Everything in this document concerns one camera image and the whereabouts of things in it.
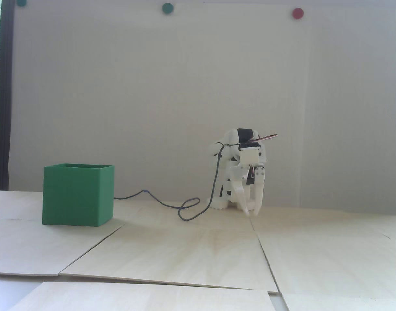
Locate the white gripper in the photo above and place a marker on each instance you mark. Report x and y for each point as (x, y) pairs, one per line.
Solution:
(240, 175)

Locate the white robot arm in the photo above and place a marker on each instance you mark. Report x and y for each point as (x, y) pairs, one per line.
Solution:
(232, 136)

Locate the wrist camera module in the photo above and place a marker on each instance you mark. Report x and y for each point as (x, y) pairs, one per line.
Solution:
(249, 155)

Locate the green open box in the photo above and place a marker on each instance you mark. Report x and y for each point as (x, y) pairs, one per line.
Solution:
(74, 197)

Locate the light plywood sheet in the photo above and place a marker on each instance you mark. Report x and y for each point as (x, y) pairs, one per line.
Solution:
(330, 259)
(136, 298)
(136, 215)
(39, 249)
(185, 256)
(347, 304)

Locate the green round magnet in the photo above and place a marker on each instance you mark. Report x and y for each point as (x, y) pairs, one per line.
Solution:
(21, 2)
(167, 8)

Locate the black window frame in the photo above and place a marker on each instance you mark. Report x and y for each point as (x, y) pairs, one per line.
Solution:
(5, 97)

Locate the red round magnet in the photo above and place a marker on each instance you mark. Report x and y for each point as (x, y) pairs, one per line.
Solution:
(297, 13)

